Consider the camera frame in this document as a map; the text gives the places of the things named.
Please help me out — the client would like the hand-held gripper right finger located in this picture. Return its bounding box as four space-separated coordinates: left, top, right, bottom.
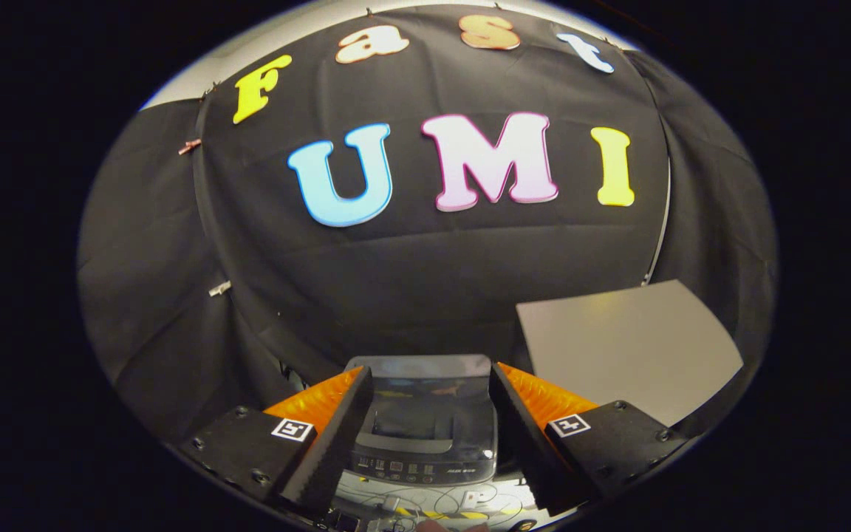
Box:
489 362 691 518

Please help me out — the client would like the grey cabinet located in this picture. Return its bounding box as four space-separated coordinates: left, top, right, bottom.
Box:
516 279 745 428

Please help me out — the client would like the black backdrop cloth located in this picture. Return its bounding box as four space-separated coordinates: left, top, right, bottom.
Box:
77 4 779 444

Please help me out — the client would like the bundle of floor cables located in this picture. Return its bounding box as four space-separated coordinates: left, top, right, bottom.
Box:
337 480 537 531

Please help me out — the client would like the grey washing machine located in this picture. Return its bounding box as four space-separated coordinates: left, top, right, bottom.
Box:
343 355 502 487

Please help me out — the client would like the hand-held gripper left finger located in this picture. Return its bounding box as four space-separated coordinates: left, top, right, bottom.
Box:
178 366 375 519

